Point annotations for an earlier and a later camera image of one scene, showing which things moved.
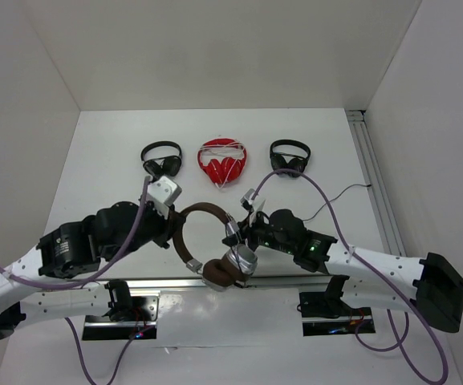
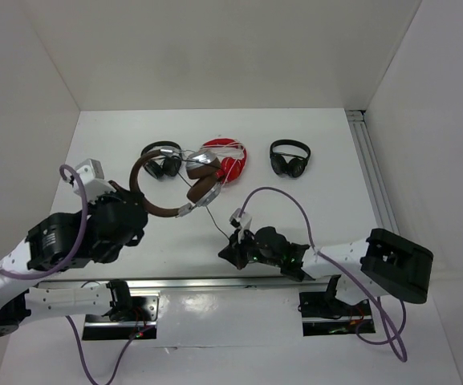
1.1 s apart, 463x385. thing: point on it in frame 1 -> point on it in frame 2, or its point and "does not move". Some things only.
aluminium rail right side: [375, 176] does not move
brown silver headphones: [239, 262] -> [203, 188]
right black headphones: [279, 160] does not move
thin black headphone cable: [305, 220] -> [192, 186]
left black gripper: [165, 233] -> [119, 194]
